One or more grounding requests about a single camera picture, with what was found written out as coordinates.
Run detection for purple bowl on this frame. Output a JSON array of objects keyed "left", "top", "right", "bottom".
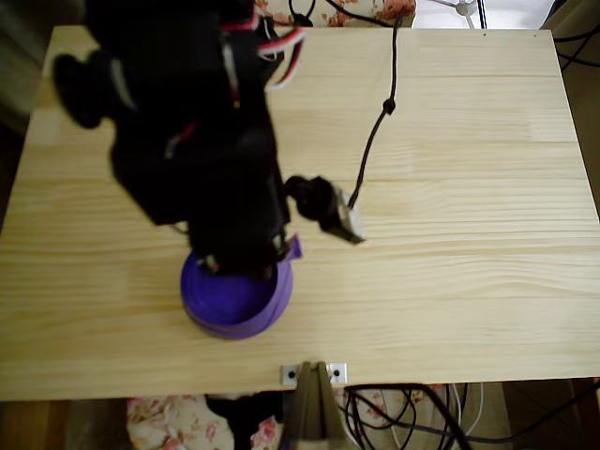
[{"left": 180, "top": 250, "right": 295, "bottom": 341}]

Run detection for black soft object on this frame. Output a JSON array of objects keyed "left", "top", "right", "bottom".
[{"left": 204, "top": 392, "right": 287, "bottom": 450}]

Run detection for floral fabric with black patch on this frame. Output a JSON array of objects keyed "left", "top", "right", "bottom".
[{"left": 125, "top": 383, "right": 451, "bottom": 450}]

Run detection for floral fabric with roses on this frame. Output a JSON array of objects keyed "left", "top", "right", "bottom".
[{"left": 252, "top": 0, "right": 418, "bottom": 29}]

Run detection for grey green curtain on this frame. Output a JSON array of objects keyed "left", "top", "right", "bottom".
[{"left": 0, "top": 0, "right": 90, "bottom": 138}]

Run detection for white stand base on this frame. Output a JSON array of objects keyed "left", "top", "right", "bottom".
[{"left": 421, "top": 0, "right": 489, "bottom": 18}]

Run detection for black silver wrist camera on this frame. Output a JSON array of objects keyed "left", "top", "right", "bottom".
[{"left": 283, "top": 174, "right": 368, "bottom": 247}]

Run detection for silver metal bracket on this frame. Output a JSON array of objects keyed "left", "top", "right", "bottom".
[{"left": 279, "top": 362, "right": 349, "bottom": 386}]

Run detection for tan camera stand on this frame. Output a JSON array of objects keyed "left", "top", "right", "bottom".
[{"left": 283, "top": 360, "right": 351, "bottom": 450}]

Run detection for black camera cable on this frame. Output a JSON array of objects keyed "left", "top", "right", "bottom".
[{"left": 322, "top": 0, "right": 405, "bottom": 208}]

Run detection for white red servo wires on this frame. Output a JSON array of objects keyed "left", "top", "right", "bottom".
[{"left": 218, "top": 12, "right": 310, "bottom": 91}]

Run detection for black looped cable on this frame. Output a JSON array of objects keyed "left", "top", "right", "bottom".
[{"left": 286, "top": 0, "right": 316, "bottom": 28}]

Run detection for thick black cable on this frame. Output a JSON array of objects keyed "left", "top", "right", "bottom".
[{"left": 344, "top": 384, "right": 475, "bottom": 450}]

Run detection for white cable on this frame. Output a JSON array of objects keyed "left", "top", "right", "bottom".
[{"left": 447, "top": 382, "right": 487, "bottom": 450}]

